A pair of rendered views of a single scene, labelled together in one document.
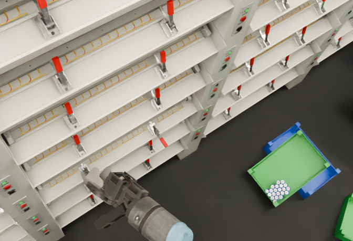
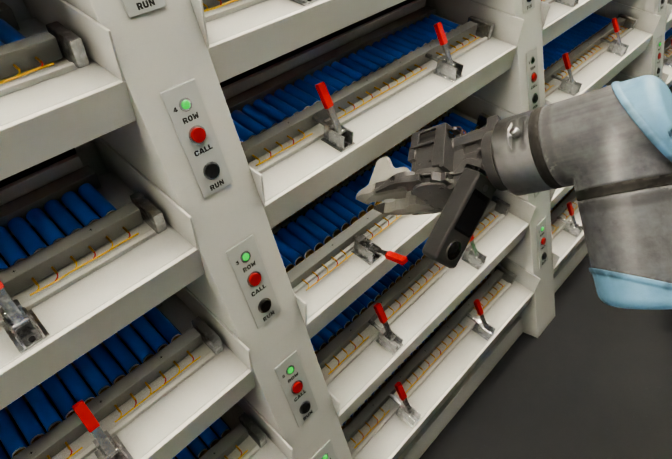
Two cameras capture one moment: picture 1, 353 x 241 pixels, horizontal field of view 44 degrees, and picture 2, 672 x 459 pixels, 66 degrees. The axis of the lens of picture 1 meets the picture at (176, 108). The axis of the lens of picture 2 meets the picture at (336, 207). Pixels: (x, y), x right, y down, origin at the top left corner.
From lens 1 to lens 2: 0.98 m
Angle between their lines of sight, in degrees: 36
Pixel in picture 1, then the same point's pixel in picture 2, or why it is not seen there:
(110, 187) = (424, 158)
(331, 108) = not seen: outside the picture
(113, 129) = (388, 110)
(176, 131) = (504, 227)
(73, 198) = (366, 370)
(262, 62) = (583, 78)
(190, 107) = not seen: hidden behind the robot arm
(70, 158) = (324, 155)
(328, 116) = not seen: outside the picture
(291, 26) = not seen: outside the picture
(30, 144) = (227, 24)
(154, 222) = (563, 105)
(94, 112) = not seen: outside the picture
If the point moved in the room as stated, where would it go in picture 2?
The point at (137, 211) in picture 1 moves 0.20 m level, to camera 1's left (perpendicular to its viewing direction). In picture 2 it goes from (508, 126) to (328, 161)
